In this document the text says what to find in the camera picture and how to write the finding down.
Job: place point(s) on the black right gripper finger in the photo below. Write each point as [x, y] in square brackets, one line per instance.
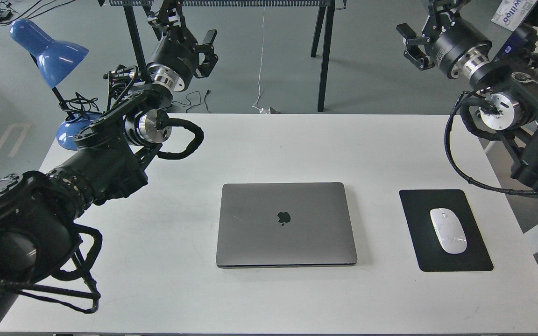
[444, 13]
[412, 43]

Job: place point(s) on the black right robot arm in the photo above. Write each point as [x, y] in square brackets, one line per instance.
[502, 104]

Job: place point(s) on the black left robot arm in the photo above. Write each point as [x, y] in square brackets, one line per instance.
[42, 249]

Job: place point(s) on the black mouse pad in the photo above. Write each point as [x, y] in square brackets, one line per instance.
[417, 204]

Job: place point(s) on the white cardboard box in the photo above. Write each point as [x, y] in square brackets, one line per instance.
[510, 14]

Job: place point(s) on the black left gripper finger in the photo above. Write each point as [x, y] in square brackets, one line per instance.
[210, 58]
[167, 18]

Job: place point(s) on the blue desk lamp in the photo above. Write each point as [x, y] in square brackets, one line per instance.
[55, 60]

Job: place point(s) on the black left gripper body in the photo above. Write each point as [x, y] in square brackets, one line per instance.
[174, 61]

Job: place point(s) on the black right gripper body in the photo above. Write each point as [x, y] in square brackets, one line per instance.
[450, 38]

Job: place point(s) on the grey laptop computer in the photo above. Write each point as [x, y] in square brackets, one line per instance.
[284, 224]

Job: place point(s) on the white computer mouse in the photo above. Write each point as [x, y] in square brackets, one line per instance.
[448, 230]

